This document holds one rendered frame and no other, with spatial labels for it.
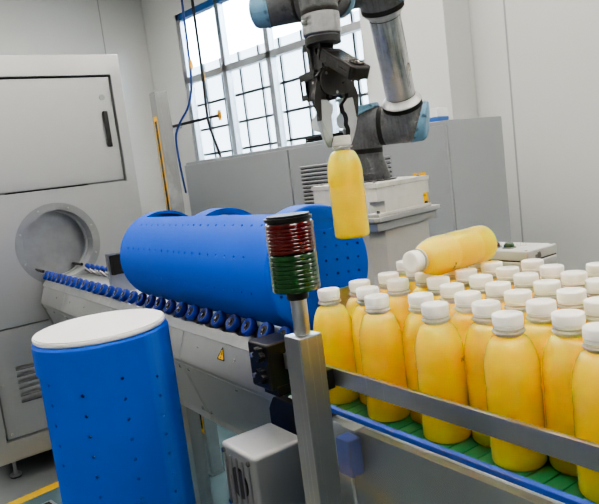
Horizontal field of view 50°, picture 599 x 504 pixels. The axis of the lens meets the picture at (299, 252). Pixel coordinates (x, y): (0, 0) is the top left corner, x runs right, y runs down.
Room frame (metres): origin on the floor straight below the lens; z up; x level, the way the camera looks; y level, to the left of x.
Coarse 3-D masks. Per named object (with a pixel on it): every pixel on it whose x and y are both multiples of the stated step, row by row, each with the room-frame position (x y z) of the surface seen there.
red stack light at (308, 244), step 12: (264, 228) 0.82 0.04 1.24; (276, 228) 0.80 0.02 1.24; (288, 228) 0.80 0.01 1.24; (300, 228) 0.80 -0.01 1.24; (312, 228) 0.82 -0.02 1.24; (276, 240) 0.80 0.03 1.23; (288, 240) 0.80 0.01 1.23; (300, 240) 0.80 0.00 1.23; (312, 240) 0.81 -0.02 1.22; (276, 252) 0.80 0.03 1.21; (288, 252) 0.80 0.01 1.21; (300, 252) 0.80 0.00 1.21
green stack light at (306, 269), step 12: (312, 252) 0.81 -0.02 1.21; (276, 264) 0.80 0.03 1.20; (288, 264) 0.80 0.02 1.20; (300, 264) 0.80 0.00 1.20; (312, 264) 0.81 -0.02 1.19; (276, 276) 0.81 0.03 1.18; (288, 276) 0.80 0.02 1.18; (300, 276) 0.80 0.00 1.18; (312, 276) 0.81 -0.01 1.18; (276, 288) 0.81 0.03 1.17; (288, 288) 0.80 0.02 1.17; (300, 288) 0.80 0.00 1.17; (312, 288) 0.80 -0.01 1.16
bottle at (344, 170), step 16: (336, 160) 1.25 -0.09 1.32; (352, 160) 1.25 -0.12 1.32; (336, 176) 1.24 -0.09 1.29; (352, 176) 1.24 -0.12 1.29; (336, 192) 1.25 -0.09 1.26; (352, 192) 1.24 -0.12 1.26; (336, 208) 1.25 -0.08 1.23; (352, 208) 1.24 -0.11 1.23; (336, 224) 1.26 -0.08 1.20; (352, 224) 1.24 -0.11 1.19; (368, 224) 1.26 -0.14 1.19
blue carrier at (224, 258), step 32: (160, 224) 1.86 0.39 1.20; (192, 224) 1.68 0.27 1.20; (224, 224) 1.54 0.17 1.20; (256, 224) 1.42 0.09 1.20; (320, 224) 1.40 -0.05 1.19; (128, 256) 1.96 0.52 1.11; (160, 256) 1.76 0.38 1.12; (192, 256) 1.59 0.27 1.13; (224, 256) 1.46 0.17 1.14; (256, 256) 1.35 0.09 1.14; (320, 256) 1.39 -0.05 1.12; (352, 256) 1.44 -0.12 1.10; (160, 288) 1.83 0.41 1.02; (192, 288) 1.62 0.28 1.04; (224, 288) 1.47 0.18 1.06; (256, 288) 1.34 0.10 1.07; (320, 288) 1.38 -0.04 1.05; (256, 320) 1.49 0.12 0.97; (288, 320) 1.33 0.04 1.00
